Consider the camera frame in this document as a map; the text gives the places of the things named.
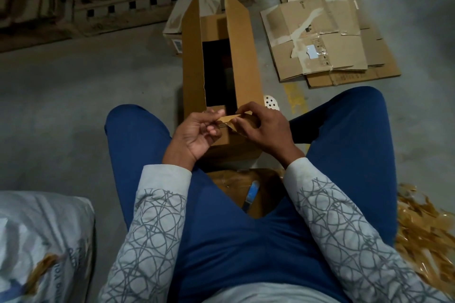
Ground person's left forearm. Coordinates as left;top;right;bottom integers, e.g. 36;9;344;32
97;163;193;303

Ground small brown cardboard box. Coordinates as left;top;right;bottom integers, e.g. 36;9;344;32
162;0;224;56

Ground brown plastic-wrapped stool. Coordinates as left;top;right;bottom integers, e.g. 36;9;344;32
205;167;287;220

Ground crumpled brown tape scraps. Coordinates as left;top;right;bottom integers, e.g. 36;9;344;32
394;183;455;298

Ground person's right hand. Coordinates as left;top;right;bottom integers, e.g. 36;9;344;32
234;101;307;168

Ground brown packing tape roll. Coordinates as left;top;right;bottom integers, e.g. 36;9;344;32
215;110;255;133

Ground flat brown cardboard sheet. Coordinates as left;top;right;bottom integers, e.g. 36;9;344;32
276;0;402;90

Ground person's blue trousers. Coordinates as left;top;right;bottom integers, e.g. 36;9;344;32
104;85;398;303

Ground person's left hand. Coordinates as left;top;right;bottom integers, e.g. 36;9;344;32
161;107;228;171

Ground person's grey shirt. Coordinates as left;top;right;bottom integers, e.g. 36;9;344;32
202;282;351;303

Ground person's right white clog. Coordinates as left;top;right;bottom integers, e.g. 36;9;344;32
262;94;282;113

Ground person's right forearm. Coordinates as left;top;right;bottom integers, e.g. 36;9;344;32
282;156;454;303

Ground wooden pallet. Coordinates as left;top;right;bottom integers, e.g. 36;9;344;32
0;0;257;53

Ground large black-label cardboard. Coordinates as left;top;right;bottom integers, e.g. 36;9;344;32
181;0;266;167

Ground blue-handled cutter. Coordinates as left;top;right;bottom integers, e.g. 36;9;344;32
242;179;261;214

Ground white woven sack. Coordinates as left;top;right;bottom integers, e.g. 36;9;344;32
0;190;98;303

